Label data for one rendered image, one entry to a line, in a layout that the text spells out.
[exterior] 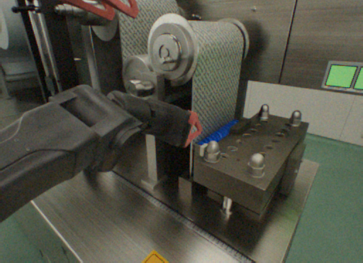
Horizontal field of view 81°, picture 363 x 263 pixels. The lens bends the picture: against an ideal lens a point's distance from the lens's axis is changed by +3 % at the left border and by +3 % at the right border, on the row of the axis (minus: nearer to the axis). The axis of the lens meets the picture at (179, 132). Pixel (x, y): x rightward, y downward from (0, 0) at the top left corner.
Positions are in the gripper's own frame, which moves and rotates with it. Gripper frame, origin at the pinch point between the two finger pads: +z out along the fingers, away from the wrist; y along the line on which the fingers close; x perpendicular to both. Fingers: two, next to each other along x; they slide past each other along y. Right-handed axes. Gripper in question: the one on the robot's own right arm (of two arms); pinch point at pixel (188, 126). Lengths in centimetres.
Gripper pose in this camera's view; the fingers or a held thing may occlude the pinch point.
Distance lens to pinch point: 45.8
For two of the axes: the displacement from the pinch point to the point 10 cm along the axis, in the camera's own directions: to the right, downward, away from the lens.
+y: 7.4, 3.2, -5.9
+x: 3.2, -9.4, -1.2
